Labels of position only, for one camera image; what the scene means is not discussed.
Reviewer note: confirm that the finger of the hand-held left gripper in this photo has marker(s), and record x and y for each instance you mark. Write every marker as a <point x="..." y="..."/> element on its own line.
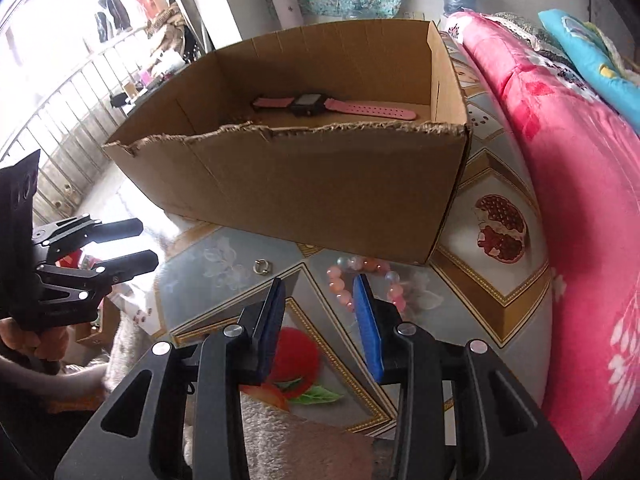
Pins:
<point x="120" y="228"/>
<point x="130" y="262"/>

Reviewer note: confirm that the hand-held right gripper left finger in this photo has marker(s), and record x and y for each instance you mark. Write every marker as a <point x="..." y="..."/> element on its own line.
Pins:
<point x="272" y="320"/>

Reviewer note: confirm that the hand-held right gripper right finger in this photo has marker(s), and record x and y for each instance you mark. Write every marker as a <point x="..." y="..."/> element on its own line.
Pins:
<point x="367" y="330"/>

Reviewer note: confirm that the brown cardboard box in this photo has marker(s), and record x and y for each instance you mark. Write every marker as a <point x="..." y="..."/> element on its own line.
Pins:
<point x="325" y="195"/>

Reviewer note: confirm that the person's left forearm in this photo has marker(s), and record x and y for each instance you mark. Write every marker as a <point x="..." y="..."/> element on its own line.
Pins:
<point x="30" y="385"/>

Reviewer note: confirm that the person's left hand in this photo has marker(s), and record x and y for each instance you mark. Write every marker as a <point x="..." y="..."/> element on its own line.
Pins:
<point x="35" y="347"/>

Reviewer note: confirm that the fruit print tablecloth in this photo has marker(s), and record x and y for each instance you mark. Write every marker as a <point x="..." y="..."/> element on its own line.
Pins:
<point x="235" y="280"/>

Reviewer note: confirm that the metal balcony railing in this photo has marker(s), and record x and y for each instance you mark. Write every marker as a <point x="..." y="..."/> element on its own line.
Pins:
<point x="75" y="125"/>

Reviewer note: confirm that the white fluffy garment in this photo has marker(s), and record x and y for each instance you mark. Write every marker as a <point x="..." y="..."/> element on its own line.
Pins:
<point x="300" y="445"/>

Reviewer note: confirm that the tan woven pile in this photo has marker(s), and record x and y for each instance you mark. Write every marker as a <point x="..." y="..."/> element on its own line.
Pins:
<point x="172" y="25"/>

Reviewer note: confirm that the dark hanging jacket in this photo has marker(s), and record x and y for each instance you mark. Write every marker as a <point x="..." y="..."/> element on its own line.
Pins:
<point x="110" y="12"/>

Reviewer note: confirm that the pink floral blanket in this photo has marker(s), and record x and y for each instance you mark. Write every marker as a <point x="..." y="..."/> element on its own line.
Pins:
<point x="575" y="185"/>

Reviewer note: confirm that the grey lace cushion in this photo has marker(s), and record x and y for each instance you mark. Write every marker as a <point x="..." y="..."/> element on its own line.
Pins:
<point x="525" y="30"/>

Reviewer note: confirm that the light blue blanket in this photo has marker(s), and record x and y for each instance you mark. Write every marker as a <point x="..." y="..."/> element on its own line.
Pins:
<point x="575" y="45"/>

